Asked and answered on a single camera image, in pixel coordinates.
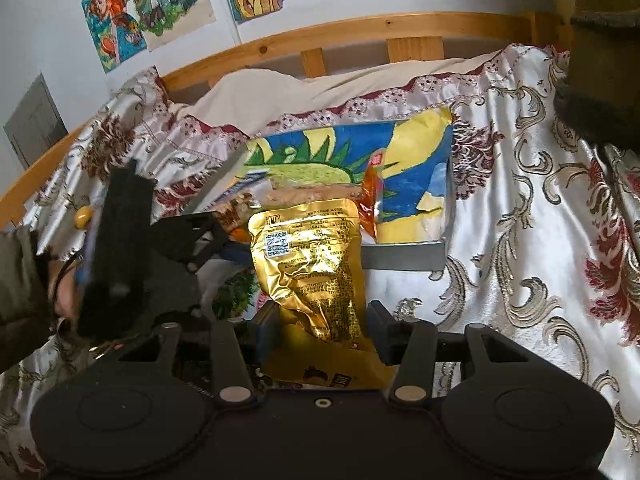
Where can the white wall pipe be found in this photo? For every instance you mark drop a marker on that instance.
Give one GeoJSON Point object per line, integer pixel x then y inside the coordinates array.
{"type": "Point", "coordinates": [227, 10]}

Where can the grey tray with dinosaur drawing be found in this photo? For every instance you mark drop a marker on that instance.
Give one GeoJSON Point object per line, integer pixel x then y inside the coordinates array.
{"type": "Point", "coordinates": [410, 195]}

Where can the blonde cartoon child wall poster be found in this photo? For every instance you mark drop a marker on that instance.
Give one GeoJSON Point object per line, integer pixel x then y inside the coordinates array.
{"type": "Point", "coordinates": [165, 0]}

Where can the floral satin printed blanket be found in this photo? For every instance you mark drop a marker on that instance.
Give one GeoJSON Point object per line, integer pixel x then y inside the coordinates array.
{"type": "Point", "coordinates": [525, 210]}

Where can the yellow oval bead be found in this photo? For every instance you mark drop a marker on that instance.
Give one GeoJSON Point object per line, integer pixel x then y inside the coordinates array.
{"type": "Point", "coordinates": [83, 216]}

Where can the clear nut bar packet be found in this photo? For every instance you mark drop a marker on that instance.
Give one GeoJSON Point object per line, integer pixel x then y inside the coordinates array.
{"type": "Point", "coordinates": [235, 215]}

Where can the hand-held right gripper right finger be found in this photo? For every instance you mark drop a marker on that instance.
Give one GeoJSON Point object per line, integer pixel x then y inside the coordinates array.
{"type": "Point", "coordinates": [382, 332]}

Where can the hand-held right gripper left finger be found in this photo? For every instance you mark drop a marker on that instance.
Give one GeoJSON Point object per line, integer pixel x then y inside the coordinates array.
{"type": "Point", "coordinates": [265, 332]}

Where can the grey wall panel door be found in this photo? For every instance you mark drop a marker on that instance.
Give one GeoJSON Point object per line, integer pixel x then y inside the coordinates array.
{"type": "Point", "coordinates": [35, 120]}

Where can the green and white snack packet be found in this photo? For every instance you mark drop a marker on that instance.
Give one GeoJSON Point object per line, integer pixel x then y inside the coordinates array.
{"type": "Point", "coordinates": [235, 295]}

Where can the orange-red snack packet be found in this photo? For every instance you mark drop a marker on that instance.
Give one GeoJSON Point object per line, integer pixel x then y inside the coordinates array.
{"type": "Point", "coordinates": [372, 195]}

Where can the cream pillow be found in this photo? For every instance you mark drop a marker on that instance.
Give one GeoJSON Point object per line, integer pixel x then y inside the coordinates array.
{"type": "Point", "coordinates": [350, 90]}

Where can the blue and white snack packet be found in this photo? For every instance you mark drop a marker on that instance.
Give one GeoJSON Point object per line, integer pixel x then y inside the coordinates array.
{"type": "Point", "coordinates": [237, 258]}

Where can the red-haired girl wall poster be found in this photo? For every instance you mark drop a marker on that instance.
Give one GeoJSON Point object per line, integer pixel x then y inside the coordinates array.
{"type": "Point", "coordinates": [110, 20]}

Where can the clear packet with brown snack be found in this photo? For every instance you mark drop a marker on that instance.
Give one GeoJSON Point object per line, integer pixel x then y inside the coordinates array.
{"type": "Point", "coordinates": [310, 195]}

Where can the yellow foil snack packet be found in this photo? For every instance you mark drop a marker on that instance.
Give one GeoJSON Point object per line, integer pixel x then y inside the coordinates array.
{"type": "Point", "coordinates": [310, 260]}

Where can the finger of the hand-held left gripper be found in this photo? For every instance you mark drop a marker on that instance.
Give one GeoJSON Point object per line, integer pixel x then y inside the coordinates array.
{"type": "Point", "coordinates": [167, 240]}

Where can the person's left hand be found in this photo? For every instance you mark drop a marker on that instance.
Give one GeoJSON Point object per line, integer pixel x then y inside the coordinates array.
{"type": "Point", "coordinates": [67, 297]}

